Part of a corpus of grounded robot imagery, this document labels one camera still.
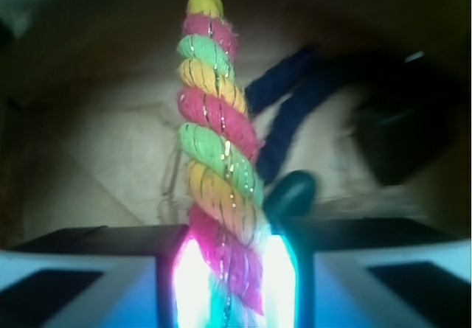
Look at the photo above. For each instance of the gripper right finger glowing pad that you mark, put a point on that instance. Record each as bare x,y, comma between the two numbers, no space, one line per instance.
370,272

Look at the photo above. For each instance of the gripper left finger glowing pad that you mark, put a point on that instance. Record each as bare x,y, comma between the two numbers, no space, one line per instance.
102,277

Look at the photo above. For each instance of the green capsule-shaped object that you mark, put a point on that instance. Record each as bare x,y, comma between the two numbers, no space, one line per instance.
292,196

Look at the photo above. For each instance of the brown paper bag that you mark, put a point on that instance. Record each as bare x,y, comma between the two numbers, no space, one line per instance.
88,110

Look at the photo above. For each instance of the black box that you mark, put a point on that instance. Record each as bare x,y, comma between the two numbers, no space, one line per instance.
406,122

